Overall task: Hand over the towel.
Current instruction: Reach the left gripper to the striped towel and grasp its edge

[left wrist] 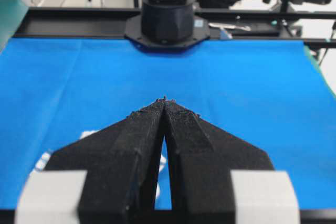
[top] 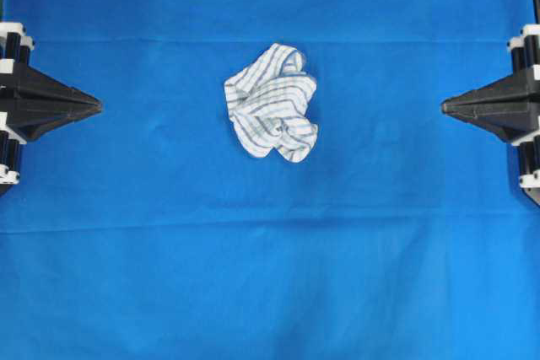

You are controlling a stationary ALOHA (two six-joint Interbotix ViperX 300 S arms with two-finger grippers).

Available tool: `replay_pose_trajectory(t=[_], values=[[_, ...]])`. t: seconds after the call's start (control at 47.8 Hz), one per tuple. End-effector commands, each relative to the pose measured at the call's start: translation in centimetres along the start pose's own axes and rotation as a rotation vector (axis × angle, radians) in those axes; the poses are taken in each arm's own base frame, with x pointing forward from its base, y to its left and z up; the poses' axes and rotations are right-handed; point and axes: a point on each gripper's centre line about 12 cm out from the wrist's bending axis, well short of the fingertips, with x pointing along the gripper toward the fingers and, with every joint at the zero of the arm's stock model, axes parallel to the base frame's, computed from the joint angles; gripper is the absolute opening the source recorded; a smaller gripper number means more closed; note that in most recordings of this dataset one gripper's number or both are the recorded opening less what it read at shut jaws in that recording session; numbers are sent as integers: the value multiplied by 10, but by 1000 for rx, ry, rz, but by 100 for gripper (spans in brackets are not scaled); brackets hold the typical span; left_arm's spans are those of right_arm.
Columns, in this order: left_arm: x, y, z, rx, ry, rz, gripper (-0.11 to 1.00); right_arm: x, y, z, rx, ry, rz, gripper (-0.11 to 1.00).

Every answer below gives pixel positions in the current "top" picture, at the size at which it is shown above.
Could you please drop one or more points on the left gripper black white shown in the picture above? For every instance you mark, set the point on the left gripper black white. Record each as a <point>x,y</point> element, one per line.
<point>20,127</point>

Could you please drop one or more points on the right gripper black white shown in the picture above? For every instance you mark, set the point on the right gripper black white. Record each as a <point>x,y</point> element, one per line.
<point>521,130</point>

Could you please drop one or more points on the blue table cloth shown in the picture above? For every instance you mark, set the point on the blue table cloth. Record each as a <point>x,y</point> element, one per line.
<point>148,231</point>

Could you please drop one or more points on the white blue striped towel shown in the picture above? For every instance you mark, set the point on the white blue striped towel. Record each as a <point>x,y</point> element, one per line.
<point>267,102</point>

